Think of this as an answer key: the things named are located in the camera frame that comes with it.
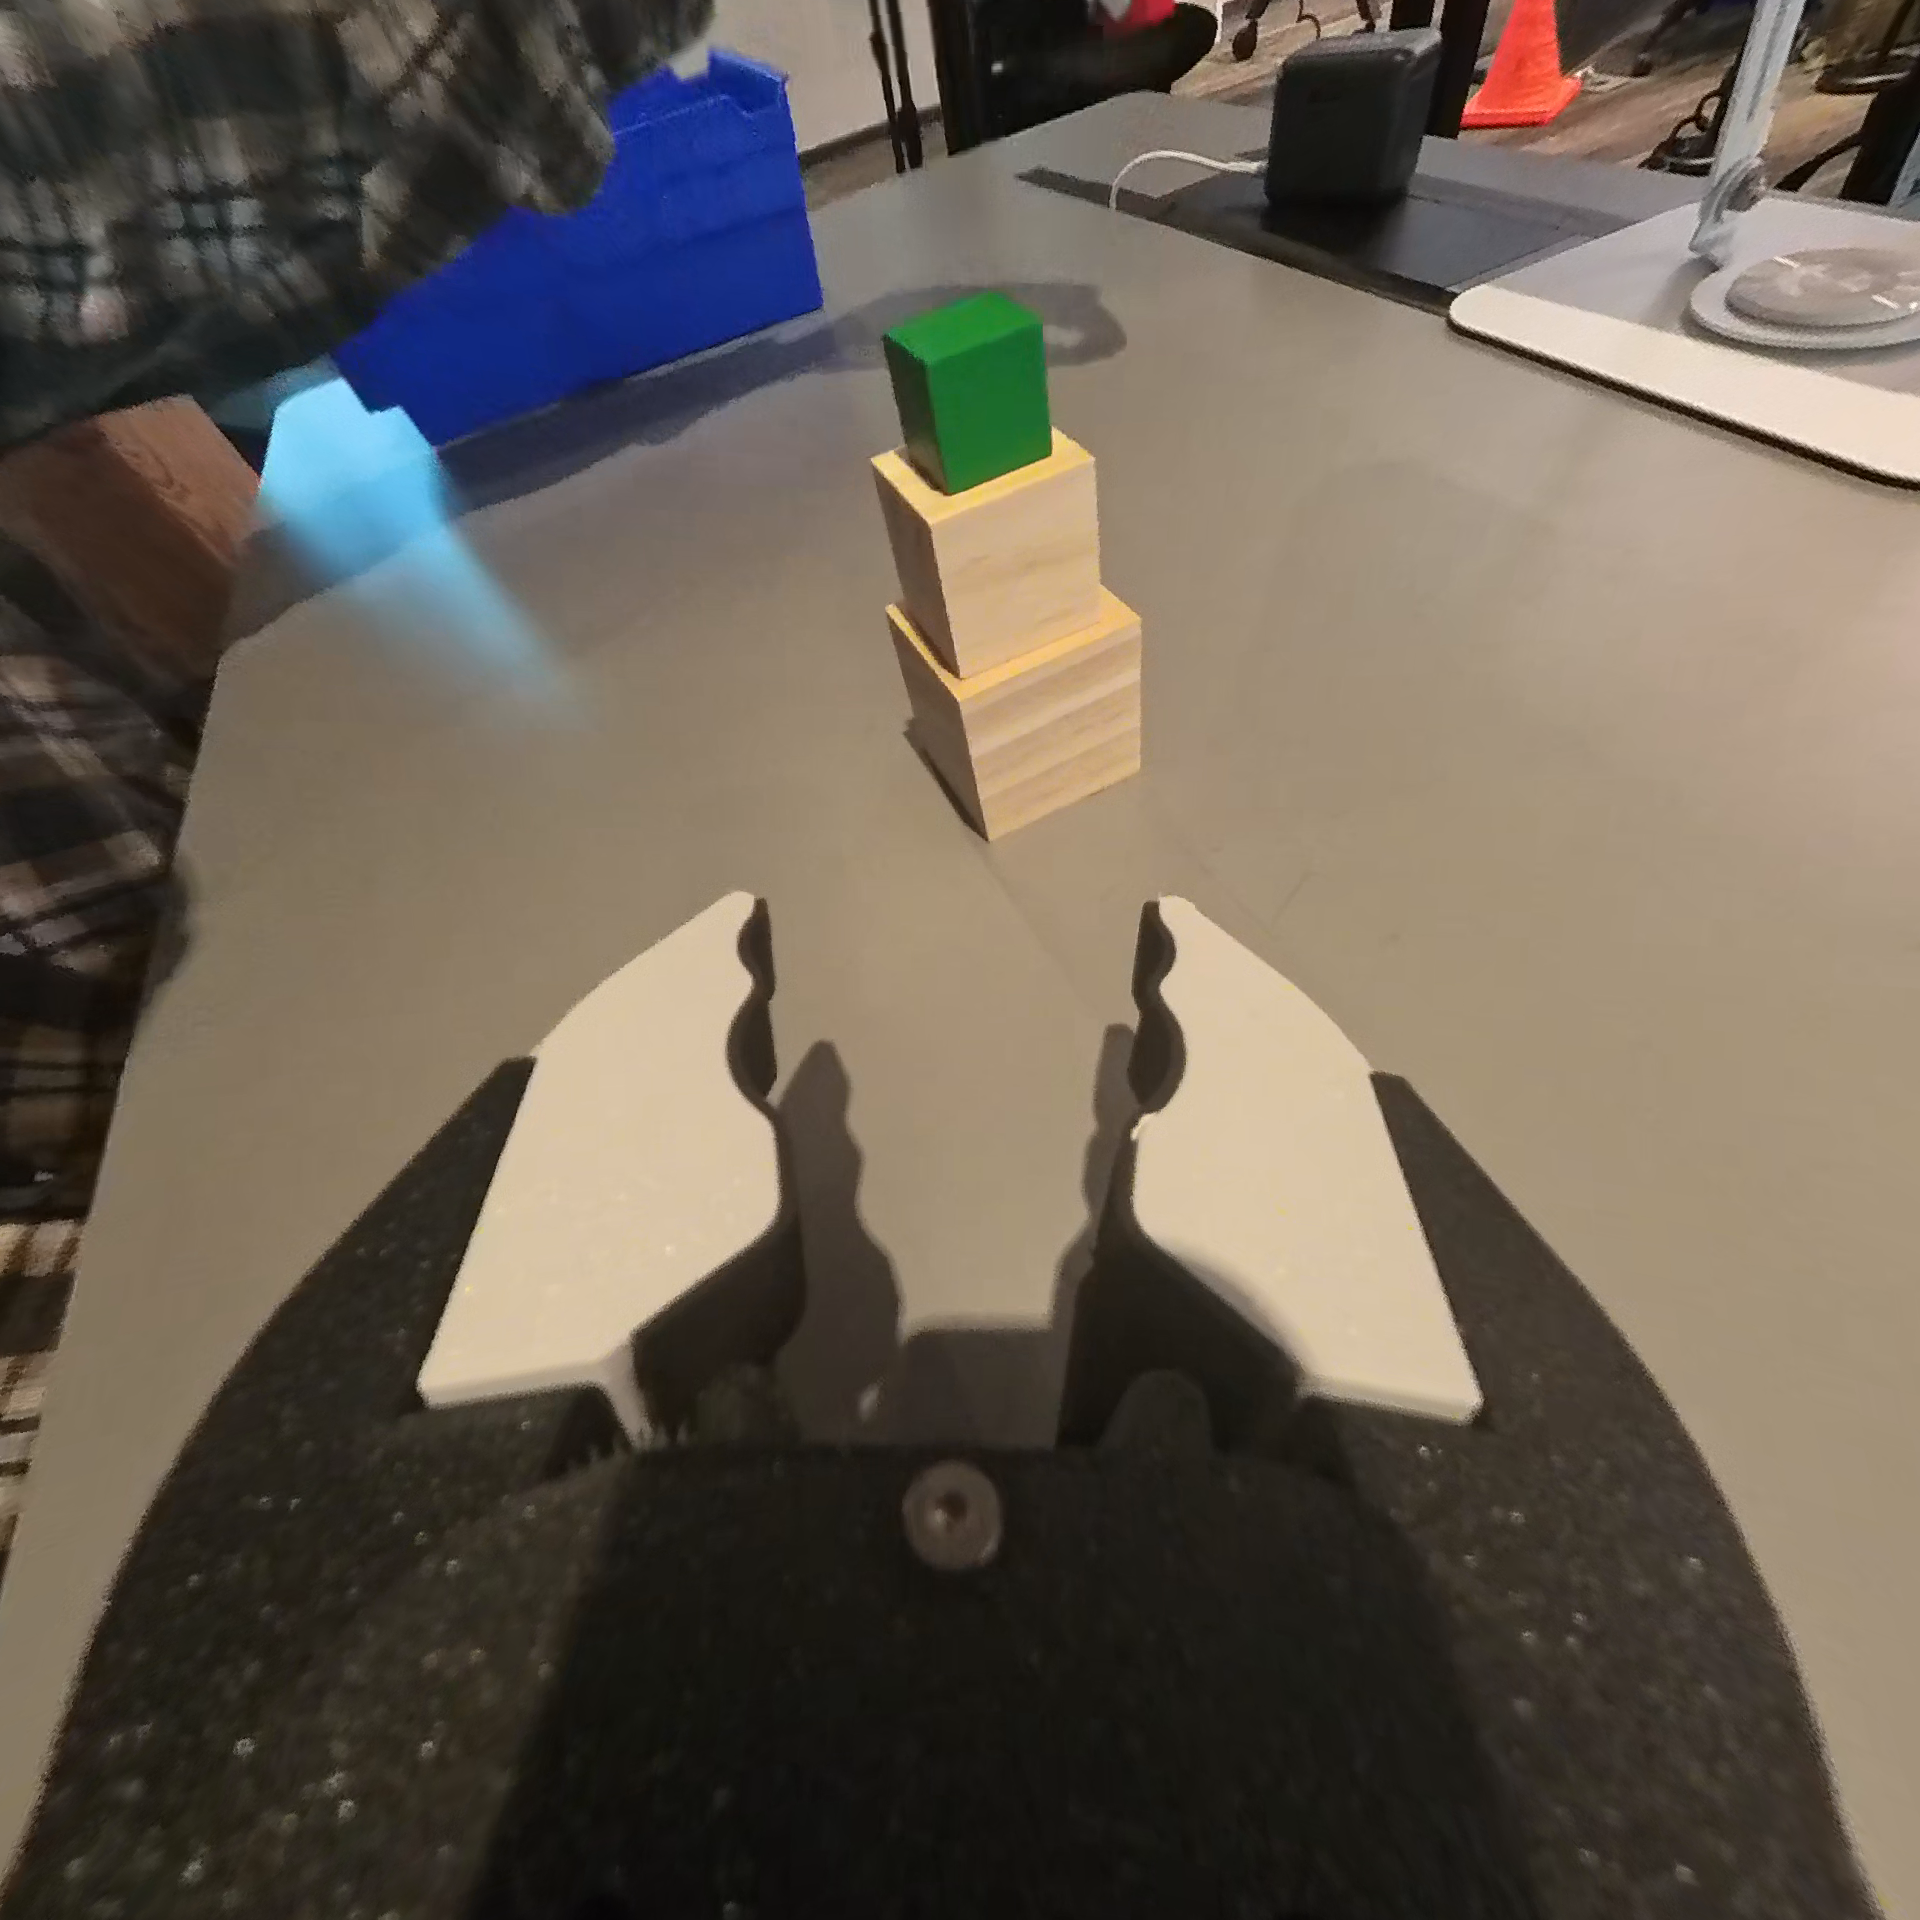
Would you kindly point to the person's left forearm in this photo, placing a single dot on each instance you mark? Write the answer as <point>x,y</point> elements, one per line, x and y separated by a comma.
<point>225,196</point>

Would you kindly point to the black mat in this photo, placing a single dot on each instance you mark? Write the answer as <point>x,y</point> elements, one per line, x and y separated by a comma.
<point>1394,247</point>

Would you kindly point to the medium plain wooden cube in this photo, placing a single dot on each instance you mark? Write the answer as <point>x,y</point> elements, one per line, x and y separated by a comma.
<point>1004,557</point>

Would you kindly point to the white mat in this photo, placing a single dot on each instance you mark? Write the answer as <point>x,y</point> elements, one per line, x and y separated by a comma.
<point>1621,346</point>

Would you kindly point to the black box-shaped device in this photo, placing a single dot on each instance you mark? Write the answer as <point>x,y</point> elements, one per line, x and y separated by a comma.
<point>1349,119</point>

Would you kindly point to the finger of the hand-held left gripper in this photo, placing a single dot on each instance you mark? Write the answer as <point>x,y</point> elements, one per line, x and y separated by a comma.
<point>388,510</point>

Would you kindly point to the person's plaid clothing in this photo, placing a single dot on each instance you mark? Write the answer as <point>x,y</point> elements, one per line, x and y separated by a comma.
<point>76,841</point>

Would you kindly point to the large plain wooden cube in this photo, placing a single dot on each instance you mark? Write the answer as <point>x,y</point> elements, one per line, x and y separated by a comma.
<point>1049,735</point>

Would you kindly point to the black stand legs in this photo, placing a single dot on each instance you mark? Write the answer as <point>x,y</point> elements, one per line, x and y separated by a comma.
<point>901,90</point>

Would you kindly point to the person's left hand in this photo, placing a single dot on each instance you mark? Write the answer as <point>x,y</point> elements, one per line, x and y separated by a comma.
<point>129,524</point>

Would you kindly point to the orange traffic cone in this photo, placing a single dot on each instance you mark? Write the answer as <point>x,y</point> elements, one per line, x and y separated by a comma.
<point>1523,76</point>

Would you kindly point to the dark chair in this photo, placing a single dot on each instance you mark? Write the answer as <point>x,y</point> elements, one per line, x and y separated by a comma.
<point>1049,60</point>

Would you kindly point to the green wooden cube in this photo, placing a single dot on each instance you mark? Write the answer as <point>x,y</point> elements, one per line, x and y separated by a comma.
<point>973,398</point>

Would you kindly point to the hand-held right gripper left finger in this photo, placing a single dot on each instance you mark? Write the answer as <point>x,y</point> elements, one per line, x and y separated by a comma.
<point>616,1185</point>

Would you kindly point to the white stand with round base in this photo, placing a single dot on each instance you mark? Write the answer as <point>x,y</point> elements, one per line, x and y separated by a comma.
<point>1798,294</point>

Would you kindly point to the blue plastic bin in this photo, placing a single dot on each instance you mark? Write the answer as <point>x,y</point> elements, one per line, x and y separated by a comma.
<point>645,285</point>

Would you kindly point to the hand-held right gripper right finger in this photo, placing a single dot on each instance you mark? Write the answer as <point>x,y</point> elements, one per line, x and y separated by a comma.
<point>1290,1202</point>

